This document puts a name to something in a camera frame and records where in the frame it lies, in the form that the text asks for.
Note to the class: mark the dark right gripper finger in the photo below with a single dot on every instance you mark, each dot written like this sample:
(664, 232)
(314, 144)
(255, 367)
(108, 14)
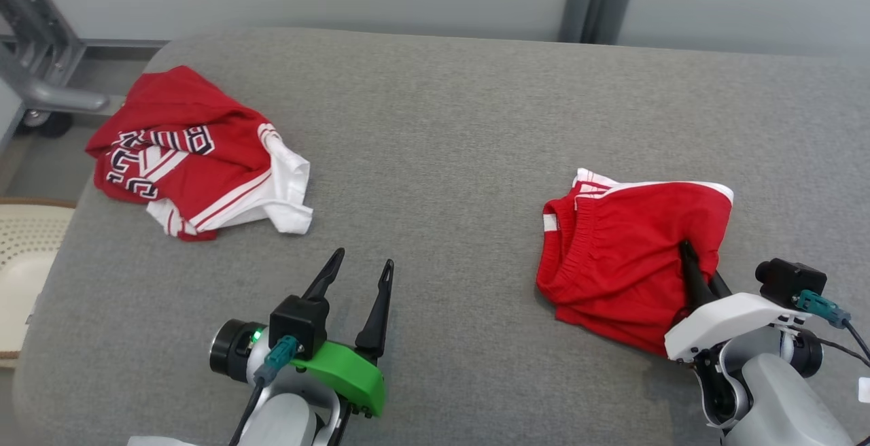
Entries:
(719, 286)
(694, 276)

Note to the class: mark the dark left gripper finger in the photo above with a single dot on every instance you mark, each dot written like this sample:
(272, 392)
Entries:
(377, 323)
(325, 279)

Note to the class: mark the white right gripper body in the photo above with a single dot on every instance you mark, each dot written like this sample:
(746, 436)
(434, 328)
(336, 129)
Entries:
(727, 323)

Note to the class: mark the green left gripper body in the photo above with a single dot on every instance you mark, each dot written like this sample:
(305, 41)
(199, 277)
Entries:
(346, 374)

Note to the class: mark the red shorts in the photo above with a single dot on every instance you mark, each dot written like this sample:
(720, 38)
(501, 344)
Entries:
(625, 255)

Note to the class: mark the red and white jersey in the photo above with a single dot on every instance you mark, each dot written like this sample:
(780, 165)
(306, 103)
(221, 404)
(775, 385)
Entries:
(204, 181)

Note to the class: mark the white label tag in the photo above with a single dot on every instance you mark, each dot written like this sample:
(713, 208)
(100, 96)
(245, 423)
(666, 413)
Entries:
(864, 390)

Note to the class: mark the cream laundry basket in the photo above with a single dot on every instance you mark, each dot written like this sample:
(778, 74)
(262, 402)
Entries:
(27, 255)

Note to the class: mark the black caster wheel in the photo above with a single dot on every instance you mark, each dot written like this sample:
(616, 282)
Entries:
(51, 124)

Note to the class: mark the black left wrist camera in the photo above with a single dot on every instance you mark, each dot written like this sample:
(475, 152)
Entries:
(299, 323)

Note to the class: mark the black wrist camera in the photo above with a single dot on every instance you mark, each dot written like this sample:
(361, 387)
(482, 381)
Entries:
(795, 283)
(299, 323)

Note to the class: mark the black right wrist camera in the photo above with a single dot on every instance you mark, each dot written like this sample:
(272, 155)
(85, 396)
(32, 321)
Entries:
(795, 283)

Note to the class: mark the grey partition post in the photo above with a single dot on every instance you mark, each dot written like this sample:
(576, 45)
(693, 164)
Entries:
(595, 11)

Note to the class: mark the grey metal frame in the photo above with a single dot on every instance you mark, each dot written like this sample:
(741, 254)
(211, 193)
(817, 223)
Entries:
(47, 96)

